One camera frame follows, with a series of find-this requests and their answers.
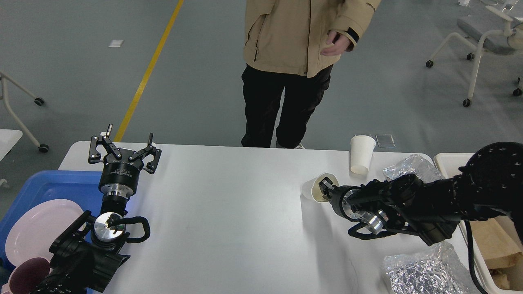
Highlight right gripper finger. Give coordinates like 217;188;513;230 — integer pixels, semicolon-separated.
318;176;336;203

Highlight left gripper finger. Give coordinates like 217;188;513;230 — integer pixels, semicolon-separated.
88;124;122;165
129;133;162;174

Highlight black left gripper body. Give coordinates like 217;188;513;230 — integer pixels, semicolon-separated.
98;158;143;196

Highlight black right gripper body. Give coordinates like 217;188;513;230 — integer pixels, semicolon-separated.
329;185;361;222

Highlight white paper cup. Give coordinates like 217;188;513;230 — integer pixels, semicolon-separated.
350;135;376;175
300;173;339;203

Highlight pink plate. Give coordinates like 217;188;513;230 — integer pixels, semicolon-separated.
5;199;84;267

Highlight pink mug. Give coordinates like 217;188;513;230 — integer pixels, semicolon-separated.
1;257;51;294

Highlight brown paper bag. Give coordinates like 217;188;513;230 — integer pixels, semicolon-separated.
470;216;522;270

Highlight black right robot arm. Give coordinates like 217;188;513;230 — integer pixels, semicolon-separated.
315;142;523;294

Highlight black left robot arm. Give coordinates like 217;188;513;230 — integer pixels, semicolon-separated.
32;124;162;294

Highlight bystander hand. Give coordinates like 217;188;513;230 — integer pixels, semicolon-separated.
320;31;353;56

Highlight blue plastic tray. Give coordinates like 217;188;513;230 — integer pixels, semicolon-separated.
0;170;103;272

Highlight white chair left edge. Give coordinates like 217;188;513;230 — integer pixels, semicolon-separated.
0;71;50;154

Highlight white floor socket plate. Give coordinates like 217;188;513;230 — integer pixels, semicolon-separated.
375;134;396;148

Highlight crumpled aluminium foil sheet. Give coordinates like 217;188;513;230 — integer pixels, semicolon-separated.
383;154;445;183

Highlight white side table corner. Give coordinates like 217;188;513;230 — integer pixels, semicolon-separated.
0;129;23;160

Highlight beige plastic bin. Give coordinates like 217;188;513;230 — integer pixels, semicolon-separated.
434;153;523;294

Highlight aluminium foil piece lower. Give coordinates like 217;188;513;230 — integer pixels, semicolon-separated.
382;241;480;294

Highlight person in black trousers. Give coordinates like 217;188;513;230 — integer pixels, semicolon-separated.
241;0;380;149

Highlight crumpled brown paper in bin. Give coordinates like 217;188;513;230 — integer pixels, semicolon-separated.
489;271;510;290

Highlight white grey office chair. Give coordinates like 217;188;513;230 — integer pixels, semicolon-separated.
425;0;523;107

